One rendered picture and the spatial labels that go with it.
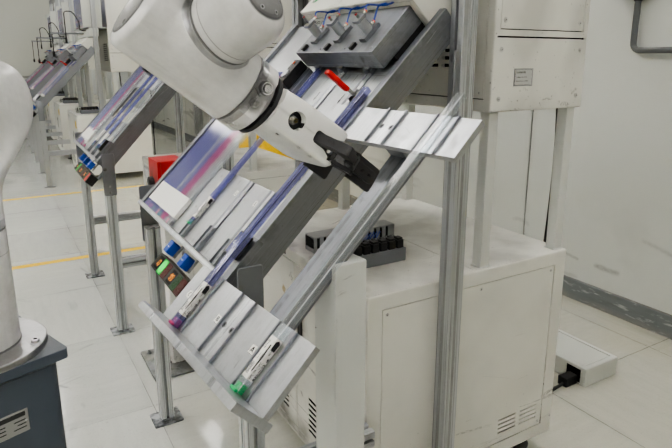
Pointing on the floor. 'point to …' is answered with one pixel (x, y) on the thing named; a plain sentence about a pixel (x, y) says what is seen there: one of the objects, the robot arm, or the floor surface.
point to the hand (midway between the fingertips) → (345, 171)
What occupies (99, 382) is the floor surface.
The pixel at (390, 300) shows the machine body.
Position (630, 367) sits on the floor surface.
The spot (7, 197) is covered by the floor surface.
